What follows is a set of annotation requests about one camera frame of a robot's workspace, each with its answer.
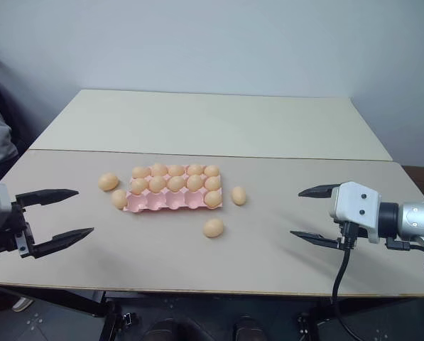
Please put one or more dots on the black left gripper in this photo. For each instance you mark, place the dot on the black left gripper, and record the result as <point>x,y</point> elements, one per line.
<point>9,231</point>

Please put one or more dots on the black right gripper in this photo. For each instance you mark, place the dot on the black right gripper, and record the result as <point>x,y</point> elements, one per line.
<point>347,234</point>

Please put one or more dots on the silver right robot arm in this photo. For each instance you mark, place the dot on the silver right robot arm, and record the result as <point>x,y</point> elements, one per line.
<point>417,218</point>

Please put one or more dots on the pink plastic egg tray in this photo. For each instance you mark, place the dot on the pink plastic egg tray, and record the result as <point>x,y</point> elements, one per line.
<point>162,202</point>

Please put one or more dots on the tan egg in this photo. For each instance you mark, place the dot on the tan egg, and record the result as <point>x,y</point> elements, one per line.
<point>119,198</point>
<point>139,185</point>
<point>194,169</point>
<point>194,182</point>
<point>159,170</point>
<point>212,198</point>
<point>108,182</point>
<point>238,195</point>
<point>213,227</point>
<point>176,170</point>
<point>141,172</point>
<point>211,170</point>
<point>157,184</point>
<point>176,183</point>
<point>212,183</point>

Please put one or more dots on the white shoe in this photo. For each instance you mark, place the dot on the white shoe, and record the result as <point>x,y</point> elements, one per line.
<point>22,304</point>

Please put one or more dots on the dark rounded shape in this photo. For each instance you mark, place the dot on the dark rounded shape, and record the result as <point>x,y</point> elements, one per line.
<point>249,328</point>

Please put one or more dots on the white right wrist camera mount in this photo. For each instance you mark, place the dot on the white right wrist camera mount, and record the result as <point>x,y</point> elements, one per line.
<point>357,202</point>

